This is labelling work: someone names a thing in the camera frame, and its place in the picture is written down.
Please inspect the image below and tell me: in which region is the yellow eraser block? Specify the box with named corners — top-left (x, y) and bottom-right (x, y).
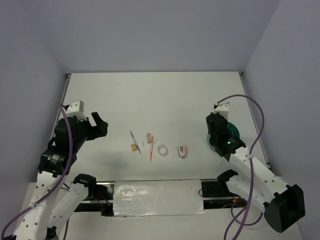
top-left (131, 143), bottom-right (138, 151)

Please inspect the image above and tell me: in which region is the grey beige eraser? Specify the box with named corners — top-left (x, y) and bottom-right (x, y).
top-left (146, 133), bottom-right (152, 144)

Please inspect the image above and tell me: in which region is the clear tape roll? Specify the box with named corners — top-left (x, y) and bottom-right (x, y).
top-left (157, 144), bottom-right (168, 157)

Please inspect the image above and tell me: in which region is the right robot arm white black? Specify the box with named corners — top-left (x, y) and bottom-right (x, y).
top-left (206, 112), bottom-right (306, 233)

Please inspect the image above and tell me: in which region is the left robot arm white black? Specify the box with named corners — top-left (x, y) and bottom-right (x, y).
top-left (7, 112), bottom-right (108, 240)

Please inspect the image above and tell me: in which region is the teal round divided organizer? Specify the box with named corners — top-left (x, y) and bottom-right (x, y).
top-left (206, 122), bottom-right (240, 152)

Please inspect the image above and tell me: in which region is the blue ballpoint pen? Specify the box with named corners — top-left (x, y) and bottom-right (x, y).
top-left (130, 131), bottom-right (142, 155)

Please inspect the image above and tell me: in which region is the pink mini stapler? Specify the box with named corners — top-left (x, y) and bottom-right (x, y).
top-left (177, 145), bottom-right (187, 159)

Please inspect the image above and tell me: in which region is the pink red gel pen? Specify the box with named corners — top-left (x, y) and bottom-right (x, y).
top-left (149, 135), bottom-right (155, 162)

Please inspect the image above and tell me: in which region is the silver foil covered panel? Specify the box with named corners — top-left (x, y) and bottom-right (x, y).
top-left (113, 179), bottom-right (206, 217)

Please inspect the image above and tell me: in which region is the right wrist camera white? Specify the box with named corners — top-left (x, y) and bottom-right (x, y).
top-left (213, 101), bottom-right (230, 123)

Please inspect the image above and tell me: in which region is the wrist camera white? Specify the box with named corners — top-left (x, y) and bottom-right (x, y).
top-left (65, 100), bottom-right (86, 121)
top-left (213, 101), bottom-right (230, 123)

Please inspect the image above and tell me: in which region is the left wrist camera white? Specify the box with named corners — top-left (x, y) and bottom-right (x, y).
top-left (65, 100), bottom-right (86, 121)

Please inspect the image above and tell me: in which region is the aluminium table edge rail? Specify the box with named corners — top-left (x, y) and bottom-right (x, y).
top-left (238, 71), bottom-right (272, 171)

